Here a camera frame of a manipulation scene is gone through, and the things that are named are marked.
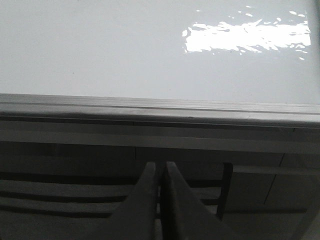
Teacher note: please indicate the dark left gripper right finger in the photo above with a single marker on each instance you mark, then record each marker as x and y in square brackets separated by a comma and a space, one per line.
[185, 217]

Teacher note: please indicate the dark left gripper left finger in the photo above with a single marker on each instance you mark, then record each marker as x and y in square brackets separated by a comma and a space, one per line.
[135, 218]

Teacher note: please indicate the white whiteboard with grey frame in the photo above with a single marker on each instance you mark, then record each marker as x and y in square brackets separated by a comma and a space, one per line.
[221, 62]

